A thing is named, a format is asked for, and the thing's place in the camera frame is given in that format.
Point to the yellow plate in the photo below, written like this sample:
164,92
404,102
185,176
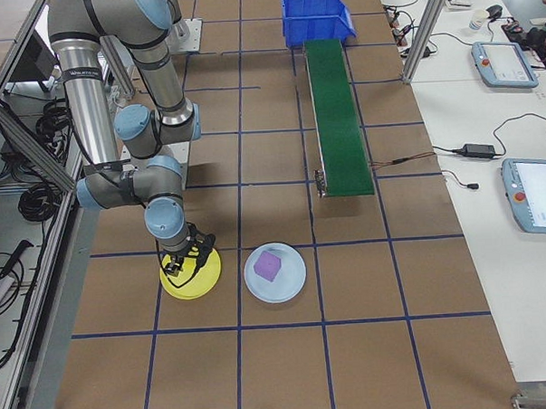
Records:
208,280

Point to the black power adapter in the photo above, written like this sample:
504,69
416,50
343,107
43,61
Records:
479,150
427,52

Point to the black control box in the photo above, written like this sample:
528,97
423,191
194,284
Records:
42,56

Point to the purple foam block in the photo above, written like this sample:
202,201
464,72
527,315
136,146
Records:
267,266

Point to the white paper cup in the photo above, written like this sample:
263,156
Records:
478,21

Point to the small circuit board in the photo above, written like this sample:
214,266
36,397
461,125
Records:
391,17
403,35

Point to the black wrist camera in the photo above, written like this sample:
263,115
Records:
204,243

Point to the light blue teach pendant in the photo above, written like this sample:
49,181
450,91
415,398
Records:
540,193
507,65

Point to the green conveyor belt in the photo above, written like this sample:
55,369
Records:
342,120

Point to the blue plastic bin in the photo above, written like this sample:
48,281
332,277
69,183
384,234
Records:
315,28

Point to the aluminium profile post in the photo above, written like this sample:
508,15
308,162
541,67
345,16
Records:
424,30

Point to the metal V-shaped frame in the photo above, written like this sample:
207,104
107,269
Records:
25,143

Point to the black computer mouse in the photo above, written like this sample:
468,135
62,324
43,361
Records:
495,11

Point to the aluminium corner bar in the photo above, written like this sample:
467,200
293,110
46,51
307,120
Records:
542,401

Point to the light blue plate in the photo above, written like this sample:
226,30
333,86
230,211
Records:
294,276

